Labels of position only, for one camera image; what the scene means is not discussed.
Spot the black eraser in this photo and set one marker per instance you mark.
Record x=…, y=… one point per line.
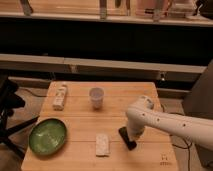
x=130, y=144

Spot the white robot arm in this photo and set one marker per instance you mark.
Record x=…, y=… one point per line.
x=141, y=114

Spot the white plastic cup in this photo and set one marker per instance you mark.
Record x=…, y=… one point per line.
x=96, y=95

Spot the green plate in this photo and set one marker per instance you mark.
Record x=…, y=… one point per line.
x=47, y=137

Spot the black office chair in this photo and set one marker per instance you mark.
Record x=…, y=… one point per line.
x=13, y=131

